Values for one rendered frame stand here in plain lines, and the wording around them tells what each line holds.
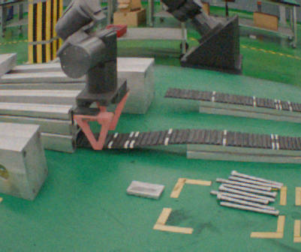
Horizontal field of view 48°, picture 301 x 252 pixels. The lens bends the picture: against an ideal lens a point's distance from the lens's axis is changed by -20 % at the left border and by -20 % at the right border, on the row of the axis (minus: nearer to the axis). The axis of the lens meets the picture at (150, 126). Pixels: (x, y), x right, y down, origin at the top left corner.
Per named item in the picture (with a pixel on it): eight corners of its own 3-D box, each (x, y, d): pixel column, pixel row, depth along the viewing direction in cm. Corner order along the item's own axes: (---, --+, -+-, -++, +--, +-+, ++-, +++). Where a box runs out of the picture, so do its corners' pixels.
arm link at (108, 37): (121, 25, 66) (93, 25, 67) (106, 33, 60) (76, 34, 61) (121, 59, 69) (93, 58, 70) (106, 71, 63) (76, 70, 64)
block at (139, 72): (157, 92, 96) (156, 55, 92) (145, 114, 85) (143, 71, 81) (120, 90, 98) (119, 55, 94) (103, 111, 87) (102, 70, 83)
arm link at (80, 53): (90, -2, 63) (62, 27, 68) (58, 7, 54) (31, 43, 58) (133, 36, 65) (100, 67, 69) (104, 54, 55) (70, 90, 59)
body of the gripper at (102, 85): (75, 108, 66) (73, 67, 63) (94, 86, 75) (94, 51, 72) (110, 109, 65) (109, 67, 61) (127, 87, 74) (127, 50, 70)
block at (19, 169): (52, 166, 66) (45, 118, 62) (33, 201, 56) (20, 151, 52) (13, 160, 68) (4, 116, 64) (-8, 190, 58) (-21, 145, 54)
